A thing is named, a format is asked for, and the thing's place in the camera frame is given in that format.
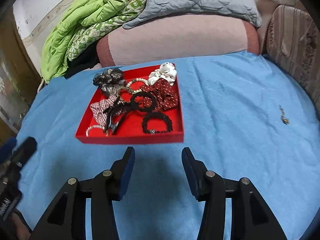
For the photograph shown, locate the pale green bead bracelet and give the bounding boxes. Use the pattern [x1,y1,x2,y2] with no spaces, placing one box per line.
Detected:
[85,125,110,138]

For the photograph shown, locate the black hair claw clip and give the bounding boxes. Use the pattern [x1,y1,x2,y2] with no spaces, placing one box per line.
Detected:
[103,103,137,135]

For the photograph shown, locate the black beaded hair tie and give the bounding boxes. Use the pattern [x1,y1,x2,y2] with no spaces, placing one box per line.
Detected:
[141,111,174,135]

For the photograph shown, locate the red white plaid scrunchie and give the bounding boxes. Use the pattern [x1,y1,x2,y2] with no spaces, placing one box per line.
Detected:
[89,95,117,126]

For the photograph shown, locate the black wavy hair tie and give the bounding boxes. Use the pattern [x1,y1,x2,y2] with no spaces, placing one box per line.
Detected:
[130,91,158,113]

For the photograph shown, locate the gold beaded bracelet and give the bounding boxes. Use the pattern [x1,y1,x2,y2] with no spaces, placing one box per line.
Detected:
[116,86,136,104]

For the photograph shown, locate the dark red dotted scrunchie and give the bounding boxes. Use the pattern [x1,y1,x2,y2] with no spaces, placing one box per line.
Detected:
[140,78,178,111]

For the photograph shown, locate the grey black scrunchie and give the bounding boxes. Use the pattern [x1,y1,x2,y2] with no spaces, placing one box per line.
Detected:
[93,68,126,97]

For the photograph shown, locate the white dotted scrunchie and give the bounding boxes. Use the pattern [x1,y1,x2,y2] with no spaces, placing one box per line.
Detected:
[148,62,177,86]

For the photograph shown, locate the red tray box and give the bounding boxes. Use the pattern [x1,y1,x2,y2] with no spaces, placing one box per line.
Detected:
[75,63,185,145]

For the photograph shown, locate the ornate glass door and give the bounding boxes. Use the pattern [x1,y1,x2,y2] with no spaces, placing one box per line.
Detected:
[1,11,40,144]

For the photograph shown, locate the blue towel blanket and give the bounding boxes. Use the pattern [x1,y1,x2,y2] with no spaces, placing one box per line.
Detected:
[17,51,319,239]

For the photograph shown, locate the pink bolster cushion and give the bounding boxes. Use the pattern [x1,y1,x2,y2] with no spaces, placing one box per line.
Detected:
[97,14,260,67]

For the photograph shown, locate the green quilt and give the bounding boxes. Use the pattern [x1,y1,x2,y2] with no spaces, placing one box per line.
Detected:
[41,0,147,83]

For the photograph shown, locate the striped floral cushion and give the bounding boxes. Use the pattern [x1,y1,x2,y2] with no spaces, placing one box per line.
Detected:
[266,5,319,108]

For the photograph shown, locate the small metal chain trinket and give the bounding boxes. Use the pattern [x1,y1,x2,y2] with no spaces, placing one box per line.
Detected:
[279,105,290,125]

